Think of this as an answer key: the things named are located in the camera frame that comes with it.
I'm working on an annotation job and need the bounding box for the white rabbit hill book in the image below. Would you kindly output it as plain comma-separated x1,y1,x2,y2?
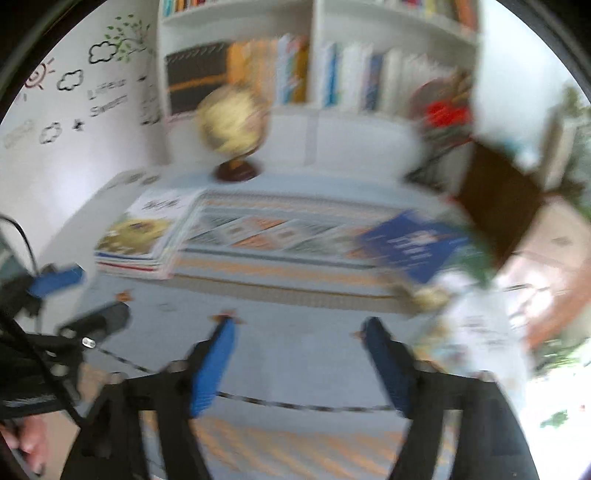
412,270,532,391
94,188,205,280

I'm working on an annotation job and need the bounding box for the dark green insect book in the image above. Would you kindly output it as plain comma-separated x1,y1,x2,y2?
444,245,497,289

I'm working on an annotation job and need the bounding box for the row of black books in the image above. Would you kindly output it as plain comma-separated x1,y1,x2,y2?
165,41,230,115

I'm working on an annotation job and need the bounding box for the row of white blue books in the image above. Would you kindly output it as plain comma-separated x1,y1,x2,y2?
315,42,458,118

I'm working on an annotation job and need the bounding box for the row of orange books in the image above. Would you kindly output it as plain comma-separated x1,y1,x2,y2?
225,34,311,106

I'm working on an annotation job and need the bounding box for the person's left hand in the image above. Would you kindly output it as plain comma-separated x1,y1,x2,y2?
1,415,49,477

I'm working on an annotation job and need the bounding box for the patterned blue table mat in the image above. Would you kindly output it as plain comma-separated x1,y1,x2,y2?
78,179,463,480

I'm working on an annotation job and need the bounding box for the antique yellow globe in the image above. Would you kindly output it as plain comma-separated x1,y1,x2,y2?
195,83,270,183

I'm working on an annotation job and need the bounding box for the red flower round fan ornament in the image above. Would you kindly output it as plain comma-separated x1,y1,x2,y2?
406,75,477,190

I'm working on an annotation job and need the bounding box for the white bookshelf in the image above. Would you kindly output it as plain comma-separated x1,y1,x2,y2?
157,1,482,183

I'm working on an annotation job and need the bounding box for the potted plant in cylinder vase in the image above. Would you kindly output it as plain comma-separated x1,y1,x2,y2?
538,83,590,192

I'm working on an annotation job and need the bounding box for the black cable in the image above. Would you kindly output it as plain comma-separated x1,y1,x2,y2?
0,215,40,278

